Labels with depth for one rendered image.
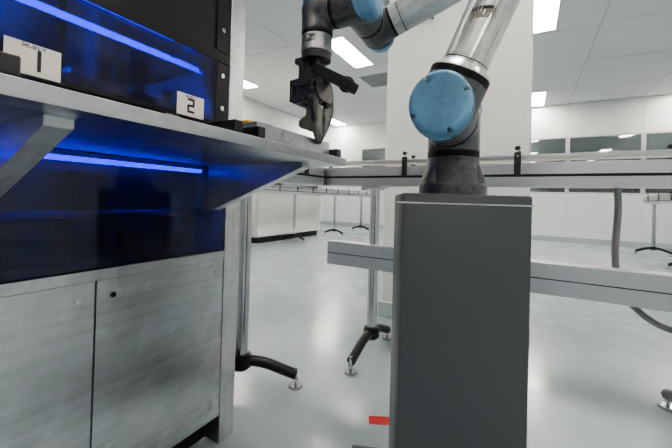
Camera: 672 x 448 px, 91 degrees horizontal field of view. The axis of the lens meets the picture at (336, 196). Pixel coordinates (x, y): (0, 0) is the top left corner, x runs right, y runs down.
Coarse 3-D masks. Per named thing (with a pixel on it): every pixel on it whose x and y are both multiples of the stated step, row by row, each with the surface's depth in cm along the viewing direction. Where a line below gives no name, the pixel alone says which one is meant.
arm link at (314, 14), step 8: (304, 0) 78; (312, 0) 77; (320, 0) 76; (304, 8) 78; (312, 8) 77; (320, 8) 76; (304, 16) 78; (312, 16) 77; (320, 16) 76; (328, 16) 76; (304, 24) 78; (312, 24) 77; (320, 24) 77; (328, 24) 77; (304, 32) 78; (328, 32) 78
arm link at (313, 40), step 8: (312, 32) 77; (320, 32) 77; (304, 40) 78; (312, 40) 77; (320, 40) 77; (328, 40) 78; (304, 48) 78; (312, 48) 77; (320, 48) 77; (328, 48) 78
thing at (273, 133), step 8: (272, 128) 66; (280, 128) 68; (272, 136) 66; (280, 136) 68; (288, 136) 71; (296, 136) 73; (304, 136) 76; (288, 144) 71; (296, 144) 73; (304, 144) 76; (312, 144) 78; (320, 144) 81; (328, 144) 85; (328, 152) 85
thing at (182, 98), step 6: (180, 96) 90; (186, 96) 91; (192, 96) 93; (180, 102) 90; (186, 102) 91; (192, 102) 93; (198, 102) 95; (180, 108) 90; (186, 108) 91; (192, 108) 93; (198, 108) 95; (186, 114) 91; (192, 114) 93; (198, 114) 95
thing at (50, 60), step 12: (12, 48) 61; (24, 48) 62; (36, 48) 63; (24, 60) 62; (36, 60) 64; (48, 60) 65; (60, 60) 67; (24, 72) 62; (36, 72) 64; (48, 72) 65; (60, 72) 67
